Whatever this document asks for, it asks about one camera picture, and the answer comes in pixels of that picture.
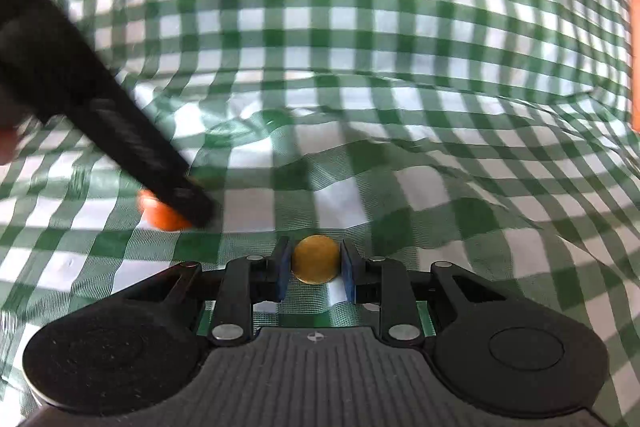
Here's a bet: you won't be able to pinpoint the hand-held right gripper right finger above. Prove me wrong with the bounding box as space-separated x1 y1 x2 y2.
341 241 507 348

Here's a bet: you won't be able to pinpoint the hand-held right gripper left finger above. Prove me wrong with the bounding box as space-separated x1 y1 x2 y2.
121 235 293 348

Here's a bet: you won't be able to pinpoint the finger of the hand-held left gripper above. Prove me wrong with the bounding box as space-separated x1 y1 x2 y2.
65 76 217 229

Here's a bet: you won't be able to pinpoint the yellow round fruit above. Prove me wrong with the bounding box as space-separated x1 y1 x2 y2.
291 235 341 286

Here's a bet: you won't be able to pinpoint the small orange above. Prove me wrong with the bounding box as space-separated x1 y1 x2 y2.
138 189 194 232

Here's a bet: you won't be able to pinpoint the person's left hand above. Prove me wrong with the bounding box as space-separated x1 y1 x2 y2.
0 127 21 166

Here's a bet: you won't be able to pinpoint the green checked cloth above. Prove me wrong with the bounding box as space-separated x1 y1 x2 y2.
0 0 640 427

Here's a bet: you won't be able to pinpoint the orange cushion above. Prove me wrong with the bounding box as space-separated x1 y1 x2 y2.
627 0 640 132

